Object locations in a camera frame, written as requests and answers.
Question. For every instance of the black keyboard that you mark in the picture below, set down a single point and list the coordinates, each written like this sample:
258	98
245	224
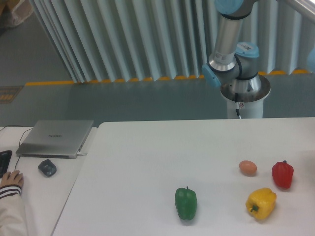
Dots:
5	157

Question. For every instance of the white folding partition screen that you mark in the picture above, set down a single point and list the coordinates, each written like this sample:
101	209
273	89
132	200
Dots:
127	39

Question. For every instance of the cardboard box in plastic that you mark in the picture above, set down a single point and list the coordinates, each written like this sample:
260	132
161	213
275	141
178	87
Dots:
14	12

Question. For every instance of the yellow bell pepper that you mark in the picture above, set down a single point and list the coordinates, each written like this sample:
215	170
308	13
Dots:
260	203

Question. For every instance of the silver closed laptop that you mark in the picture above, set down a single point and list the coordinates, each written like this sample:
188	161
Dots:
55	138

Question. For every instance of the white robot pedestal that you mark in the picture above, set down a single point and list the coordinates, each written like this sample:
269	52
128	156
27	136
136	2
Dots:
245	98

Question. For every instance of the red bell pepper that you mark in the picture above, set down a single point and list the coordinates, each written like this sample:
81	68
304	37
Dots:
282	174

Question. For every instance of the person's hand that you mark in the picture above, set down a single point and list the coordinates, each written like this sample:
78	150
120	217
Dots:
11	183

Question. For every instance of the white striped sleeve forearm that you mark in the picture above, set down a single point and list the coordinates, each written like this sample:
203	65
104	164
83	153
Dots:
12	212

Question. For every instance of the green bell pepper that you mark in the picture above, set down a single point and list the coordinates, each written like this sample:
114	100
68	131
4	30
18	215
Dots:
185	203

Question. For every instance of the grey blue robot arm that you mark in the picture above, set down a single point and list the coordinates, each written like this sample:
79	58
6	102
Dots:
229	49

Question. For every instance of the brown egg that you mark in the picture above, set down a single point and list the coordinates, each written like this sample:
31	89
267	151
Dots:
248	168

